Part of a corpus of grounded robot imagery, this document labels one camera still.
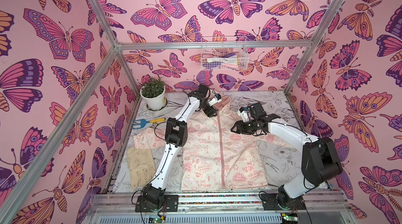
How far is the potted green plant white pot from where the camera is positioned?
1.02 m

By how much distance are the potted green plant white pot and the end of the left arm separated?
269 millimetres

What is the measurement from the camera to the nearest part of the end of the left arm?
2.79ft
